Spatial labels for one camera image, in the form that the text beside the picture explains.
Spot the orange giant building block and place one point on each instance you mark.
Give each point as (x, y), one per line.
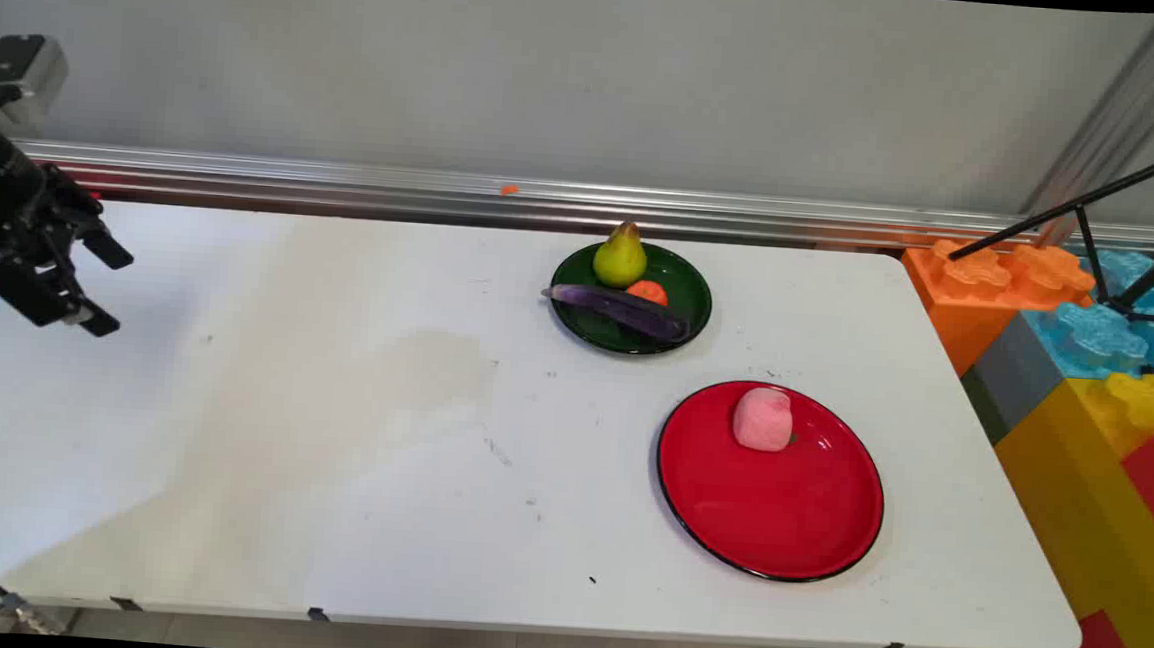
(980, 289)

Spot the yellow-green toy pear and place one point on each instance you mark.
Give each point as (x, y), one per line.
(620, 257)

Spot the yellow giant building block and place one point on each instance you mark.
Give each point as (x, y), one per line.
(1089, 466)

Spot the purple toy eggplant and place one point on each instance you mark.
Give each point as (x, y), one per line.
(618, 308)

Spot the aluminium frame rail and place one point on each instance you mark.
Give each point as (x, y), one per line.
(345, 185)

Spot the dark green round plate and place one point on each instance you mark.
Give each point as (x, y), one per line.
(684, 300)

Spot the pink toy peach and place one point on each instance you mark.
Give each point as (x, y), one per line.
(763, 419)

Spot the red round plate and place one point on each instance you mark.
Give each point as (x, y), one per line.
(777, 497)

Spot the small orange toy fruit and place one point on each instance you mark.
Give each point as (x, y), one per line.
(648, 291)

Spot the blue giant building block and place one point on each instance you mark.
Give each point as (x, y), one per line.
(1102, 336)

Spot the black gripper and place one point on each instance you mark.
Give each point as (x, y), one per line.
(6, 184)

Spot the grey giant building block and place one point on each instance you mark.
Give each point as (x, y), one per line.
(1010, 376)

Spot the black tripod stand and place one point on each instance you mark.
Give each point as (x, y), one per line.
(1095, 200)

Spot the aluminium frame post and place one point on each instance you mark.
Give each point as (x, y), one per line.
(1115, 127)

